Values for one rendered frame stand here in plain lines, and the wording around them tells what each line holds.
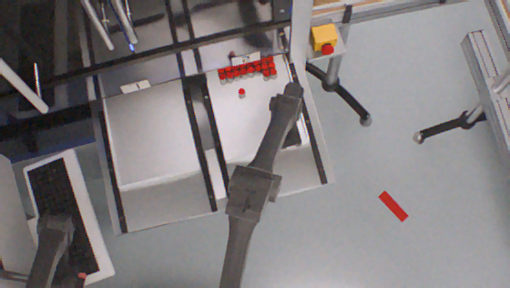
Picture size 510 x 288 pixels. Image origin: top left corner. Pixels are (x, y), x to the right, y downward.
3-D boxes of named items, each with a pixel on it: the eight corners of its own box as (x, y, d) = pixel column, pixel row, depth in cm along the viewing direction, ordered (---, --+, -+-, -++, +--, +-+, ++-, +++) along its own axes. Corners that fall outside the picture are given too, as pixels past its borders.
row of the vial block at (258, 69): (219, 79, 208) (218, 74, 204) (274, 66, 209) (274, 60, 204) (220, 86, 207) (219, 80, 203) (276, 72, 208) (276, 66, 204)
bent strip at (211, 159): (206, 155, 202) (204, 150, 196) (215, 152, 202) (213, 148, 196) (216, 199, 198) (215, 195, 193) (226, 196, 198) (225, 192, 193)
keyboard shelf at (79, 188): (5, 177, 212) (1, 175, 210) (75, 148, 214) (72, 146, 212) (42, 301, 201) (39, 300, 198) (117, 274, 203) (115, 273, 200)
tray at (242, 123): (202, 62, 210) (200, 58, 206) (280, 44, 211) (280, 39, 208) (226, 162, 201) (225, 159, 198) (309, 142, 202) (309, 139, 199)
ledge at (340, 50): (296, 25, 215) (296, 23, 213) (333, 17, 215) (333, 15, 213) (308, 63, 211) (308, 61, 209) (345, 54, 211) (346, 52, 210)
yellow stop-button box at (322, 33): (308, 32, 203) (309, 22, 196) (330, 26, 204) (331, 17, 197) (314, 53, 201) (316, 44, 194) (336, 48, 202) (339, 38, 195)
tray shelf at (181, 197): (88, 94, 210) (87, 92, 208) (295, 43, 213) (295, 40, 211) (116, 236, 198) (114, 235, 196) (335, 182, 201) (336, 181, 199)
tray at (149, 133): (101, 88, 209) (98, 85, 205) (178, 68, 210) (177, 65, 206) (120, 189, 200) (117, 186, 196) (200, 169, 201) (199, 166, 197)
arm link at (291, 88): (268, 105, 176) (300, 112, 175) (279, 68, 180) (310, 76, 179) (268, 123, 187) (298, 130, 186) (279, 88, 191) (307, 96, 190)
